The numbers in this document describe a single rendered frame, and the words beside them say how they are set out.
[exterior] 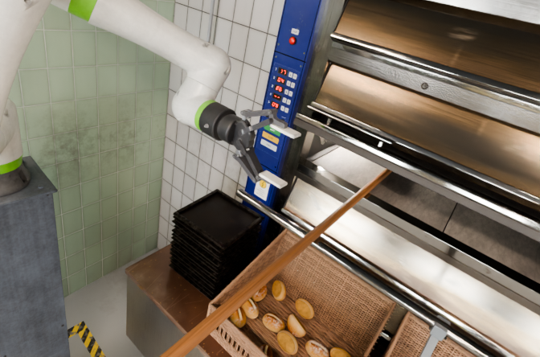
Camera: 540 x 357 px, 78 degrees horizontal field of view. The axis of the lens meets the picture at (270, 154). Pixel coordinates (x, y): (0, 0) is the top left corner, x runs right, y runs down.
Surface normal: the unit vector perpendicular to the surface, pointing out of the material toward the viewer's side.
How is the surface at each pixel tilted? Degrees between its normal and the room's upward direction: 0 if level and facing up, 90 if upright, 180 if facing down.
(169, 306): 0
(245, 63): 90
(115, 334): 0
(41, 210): 90
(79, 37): 90
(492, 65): 70
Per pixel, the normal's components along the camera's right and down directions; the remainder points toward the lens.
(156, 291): 0.21, -0.87
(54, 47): 0.77, 0.43
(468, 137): -0.50, -0.06
